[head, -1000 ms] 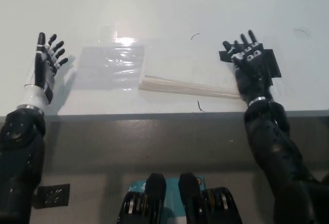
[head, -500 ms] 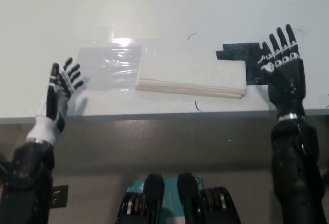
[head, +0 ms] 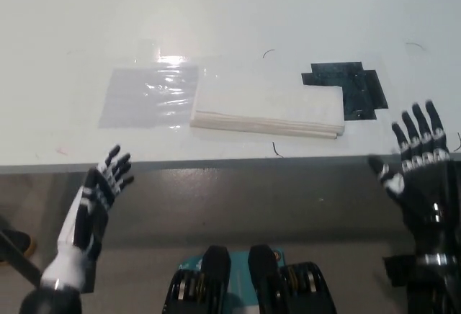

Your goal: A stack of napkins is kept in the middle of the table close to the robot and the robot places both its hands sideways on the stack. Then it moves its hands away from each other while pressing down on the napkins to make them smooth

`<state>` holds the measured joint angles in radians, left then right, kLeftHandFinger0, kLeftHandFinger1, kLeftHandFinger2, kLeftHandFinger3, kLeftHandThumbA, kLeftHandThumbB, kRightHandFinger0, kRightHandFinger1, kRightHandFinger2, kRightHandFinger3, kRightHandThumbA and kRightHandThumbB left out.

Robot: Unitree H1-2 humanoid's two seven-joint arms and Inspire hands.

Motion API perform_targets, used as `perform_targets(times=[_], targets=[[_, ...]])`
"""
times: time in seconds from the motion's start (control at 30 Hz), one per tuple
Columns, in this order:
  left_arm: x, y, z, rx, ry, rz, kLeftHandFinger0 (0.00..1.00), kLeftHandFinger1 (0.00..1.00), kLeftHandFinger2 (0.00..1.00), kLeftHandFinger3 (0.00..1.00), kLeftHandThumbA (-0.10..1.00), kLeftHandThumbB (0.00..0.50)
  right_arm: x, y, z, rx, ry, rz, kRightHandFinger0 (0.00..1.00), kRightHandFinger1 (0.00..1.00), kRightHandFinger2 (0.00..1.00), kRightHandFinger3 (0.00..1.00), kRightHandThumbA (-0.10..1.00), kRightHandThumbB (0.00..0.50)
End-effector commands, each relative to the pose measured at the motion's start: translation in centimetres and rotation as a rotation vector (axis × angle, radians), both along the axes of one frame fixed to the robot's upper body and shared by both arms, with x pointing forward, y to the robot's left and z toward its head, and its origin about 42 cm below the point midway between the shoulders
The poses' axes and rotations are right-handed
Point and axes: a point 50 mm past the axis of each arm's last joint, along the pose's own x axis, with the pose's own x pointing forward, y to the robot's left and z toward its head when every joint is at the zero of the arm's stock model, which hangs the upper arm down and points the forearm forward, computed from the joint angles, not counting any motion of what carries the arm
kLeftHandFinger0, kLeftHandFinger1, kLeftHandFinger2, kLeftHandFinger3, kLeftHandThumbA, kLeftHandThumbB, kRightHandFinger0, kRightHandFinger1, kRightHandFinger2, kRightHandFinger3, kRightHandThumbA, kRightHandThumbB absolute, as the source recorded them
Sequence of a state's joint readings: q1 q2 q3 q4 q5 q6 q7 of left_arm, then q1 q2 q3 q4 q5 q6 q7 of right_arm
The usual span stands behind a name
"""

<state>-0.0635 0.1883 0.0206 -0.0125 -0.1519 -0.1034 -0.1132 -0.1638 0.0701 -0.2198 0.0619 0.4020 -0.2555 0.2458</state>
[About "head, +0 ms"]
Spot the dark shoe with tan sole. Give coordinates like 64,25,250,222
0,215,39,266

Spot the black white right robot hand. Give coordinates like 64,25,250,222
367,99,461,258

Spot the clear plastic bag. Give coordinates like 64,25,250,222
99,66,200,130

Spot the black teal robot body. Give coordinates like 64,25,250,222
164,244,339,314

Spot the black slanted bar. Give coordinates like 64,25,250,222
0,230,42,288

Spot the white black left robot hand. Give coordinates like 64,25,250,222
56,143,135,258

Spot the black square patch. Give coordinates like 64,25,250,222
300,61,390,121

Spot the white napkin stack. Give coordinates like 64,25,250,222
189,82,346,140

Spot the clear plastic film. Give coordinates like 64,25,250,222
106,44,205,131

